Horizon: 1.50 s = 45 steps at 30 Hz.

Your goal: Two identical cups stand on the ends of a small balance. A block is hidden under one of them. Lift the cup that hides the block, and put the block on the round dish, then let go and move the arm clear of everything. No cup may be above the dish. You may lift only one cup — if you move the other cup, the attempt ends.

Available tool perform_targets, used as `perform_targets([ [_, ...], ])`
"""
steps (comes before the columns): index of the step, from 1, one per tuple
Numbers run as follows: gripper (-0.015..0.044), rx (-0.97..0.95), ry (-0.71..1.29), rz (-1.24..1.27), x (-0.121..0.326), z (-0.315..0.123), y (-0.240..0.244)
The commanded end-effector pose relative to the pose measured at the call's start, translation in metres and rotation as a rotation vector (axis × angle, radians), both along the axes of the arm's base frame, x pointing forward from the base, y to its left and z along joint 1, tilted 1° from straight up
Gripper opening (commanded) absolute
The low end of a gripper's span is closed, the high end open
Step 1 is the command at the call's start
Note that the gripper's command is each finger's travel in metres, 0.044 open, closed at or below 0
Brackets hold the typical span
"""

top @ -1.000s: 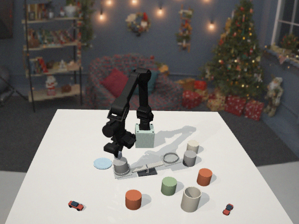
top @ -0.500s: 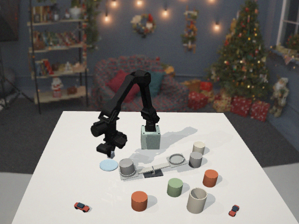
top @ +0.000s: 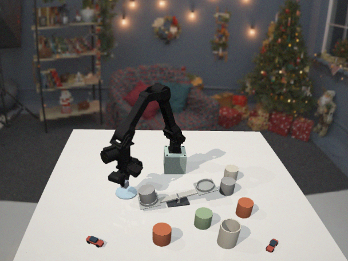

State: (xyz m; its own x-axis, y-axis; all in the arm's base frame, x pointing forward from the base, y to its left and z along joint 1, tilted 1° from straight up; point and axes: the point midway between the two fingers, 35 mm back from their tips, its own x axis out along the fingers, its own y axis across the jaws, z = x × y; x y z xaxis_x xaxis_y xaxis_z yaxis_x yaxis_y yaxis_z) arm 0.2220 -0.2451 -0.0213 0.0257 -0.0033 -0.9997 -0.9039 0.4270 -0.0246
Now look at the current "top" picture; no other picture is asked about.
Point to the beige cylinder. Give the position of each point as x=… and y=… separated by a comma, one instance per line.
x=231, y=171

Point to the green cylinder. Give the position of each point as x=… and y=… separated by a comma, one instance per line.
x=203, y=218

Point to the brown cylinder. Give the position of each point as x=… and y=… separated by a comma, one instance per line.
x=161, y=234
x=244, y=207

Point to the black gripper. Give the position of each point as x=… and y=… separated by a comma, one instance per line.
x=119, y=177

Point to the red toy car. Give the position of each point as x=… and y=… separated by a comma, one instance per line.
x=271, y=246
x=94, y=240

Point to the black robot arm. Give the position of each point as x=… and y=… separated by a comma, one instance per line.
x=127, y=129

